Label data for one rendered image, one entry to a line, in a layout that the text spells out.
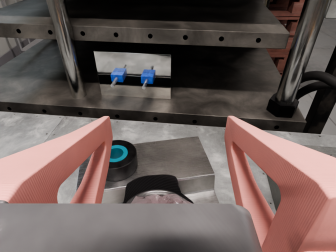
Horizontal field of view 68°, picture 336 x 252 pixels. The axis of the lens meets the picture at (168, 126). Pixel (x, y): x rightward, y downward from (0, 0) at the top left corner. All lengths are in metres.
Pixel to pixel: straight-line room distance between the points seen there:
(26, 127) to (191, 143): 0.54
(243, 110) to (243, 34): 0.25
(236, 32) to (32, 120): 0.71
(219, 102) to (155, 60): 0.28
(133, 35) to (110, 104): 0.26
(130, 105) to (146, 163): 0.44
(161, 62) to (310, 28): 0.45
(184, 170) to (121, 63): 0.53
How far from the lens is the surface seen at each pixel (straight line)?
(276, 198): 0.61
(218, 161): 0.68
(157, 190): 0.51
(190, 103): 0.92
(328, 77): 0.91
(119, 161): 0.47
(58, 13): 0.90
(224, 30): 0.85
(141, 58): 0.89
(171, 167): 0.50
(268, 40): 0.88
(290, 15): 2.73
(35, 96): 1.09
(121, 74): 0.90
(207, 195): 0.51
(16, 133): 0.88
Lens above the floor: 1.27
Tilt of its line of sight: 37 degrees down
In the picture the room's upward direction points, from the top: straight up
